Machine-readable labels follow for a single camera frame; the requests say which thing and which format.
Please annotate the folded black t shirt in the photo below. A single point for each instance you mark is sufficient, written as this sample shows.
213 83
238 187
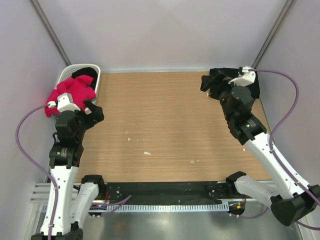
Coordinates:
233 73

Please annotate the red t shirt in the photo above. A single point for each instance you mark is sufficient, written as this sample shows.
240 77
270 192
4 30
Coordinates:
78 87

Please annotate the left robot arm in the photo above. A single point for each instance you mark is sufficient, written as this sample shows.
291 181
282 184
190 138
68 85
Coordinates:
64 218

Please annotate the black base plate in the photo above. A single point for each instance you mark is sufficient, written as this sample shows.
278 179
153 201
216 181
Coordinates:
168 193

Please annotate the slotted cable duct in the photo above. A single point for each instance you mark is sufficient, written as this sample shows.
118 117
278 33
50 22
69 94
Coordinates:
126 208

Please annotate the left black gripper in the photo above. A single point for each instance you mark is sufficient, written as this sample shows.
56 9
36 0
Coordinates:
94 116

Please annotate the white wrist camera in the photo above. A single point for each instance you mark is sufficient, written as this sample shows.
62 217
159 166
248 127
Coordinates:
246 77
63 103

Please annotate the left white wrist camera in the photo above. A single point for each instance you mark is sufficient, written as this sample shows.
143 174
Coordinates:
63 103

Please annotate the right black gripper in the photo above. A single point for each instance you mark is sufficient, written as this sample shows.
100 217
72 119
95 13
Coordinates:
218 79

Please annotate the black t shirt in basket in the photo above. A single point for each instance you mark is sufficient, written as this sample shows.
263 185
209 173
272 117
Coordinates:
86 76

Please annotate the white plastic basket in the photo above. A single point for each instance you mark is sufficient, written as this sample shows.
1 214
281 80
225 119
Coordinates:
67 72

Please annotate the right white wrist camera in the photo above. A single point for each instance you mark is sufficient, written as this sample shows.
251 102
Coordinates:
246 77

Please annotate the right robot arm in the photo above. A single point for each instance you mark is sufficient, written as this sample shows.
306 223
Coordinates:
292 197

